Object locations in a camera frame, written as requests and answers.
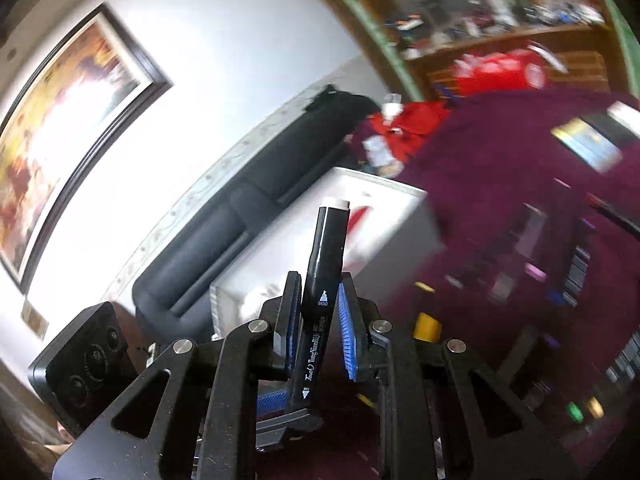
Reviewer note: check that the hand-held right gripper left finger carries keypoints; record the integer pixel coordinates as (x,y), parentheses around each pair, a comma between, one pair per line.
(290,330)

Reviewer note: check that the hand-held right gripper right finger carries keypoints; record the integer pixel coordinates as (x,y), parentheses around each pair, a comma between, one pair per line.
(347,335)

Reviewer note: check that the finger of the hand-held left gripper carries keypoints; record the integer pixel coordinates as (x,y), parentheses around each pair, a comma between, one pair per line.
(272,402)

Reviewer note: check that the black marker white cap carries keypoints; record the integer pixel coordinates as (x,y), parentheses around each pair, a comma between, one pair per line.
(325,260)

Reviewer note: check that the white cardboard box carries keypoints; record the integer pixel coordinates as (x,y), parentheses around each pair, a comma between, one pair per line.
(270,225)

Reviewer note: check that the black sofa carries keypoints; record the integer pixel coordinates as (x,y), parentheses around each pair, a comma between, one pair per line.
(225,220)

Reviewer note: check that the black marker purple cap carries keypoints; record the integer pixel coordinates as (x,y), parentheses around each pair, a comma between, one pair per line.
(537,272)

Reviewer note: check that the framed painting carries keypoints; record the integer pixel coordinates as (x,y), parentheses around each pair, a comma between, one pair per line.
(75,135)

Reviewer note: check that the red paper bag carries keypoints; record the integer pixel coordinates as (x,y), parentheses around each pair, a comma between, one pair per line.
(500,72)
(415,120)

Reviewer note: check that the maroon tablecloth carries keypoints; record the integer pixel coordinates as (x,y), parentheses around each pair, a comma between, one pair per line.
(500,160)

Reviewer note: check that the black garment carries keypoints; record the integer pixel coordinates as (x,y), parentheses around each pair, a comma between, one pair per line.
(340,102)

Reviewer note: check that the black marker green cap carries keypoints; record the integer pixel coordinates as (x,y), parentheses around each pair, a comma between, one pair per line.
(575,412)

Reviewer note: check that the black marker yellow cap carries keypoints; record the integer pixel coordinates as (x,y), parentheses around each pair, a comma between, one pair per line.
(595,407)

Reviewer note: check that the black metal-tipped tool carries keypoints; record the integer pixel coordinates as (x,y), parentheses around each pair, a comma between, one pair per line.
(615,217)

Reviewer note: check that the paperback book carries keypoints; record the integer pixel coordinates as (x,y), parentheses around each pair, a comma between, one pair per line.
(590,145)

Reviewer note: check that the long white box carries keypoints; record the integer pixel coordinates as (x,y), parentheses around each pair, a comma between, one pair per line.
(627,115)

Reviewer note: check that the wooden cabinet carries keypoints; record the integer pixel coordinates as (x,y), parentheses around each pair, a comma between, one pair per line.
(575,40)

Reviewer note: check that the small wall plaque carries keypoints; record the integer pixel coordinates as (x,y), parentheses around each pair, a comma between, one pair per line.
(35,317)

